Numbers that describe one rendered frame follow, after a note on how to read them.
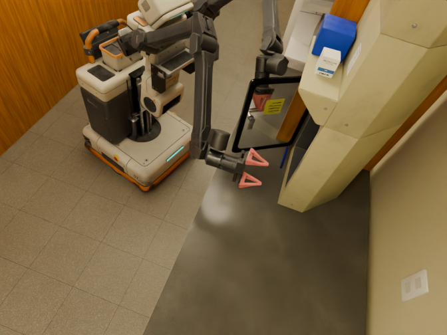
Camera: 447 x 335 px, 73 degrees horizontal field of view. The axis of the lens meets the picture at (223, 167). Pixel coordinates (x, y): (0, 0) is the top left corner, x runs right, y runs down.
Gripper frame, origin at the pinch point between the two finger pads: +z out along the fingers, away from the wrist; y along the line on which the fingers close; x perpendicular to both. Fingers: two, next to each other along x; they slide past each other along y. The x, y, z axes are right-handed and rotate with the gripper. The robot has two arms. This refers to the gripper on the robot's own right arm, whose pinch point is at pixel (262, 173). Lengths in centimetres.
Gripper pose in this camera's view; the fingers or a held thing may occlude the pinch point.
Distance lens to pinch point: 103.1
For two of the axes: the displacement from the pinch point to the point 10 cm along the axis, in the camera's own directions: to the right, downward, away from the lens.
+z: 9.5, 3.1, -0.9
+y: 1.5, -6.9, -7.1
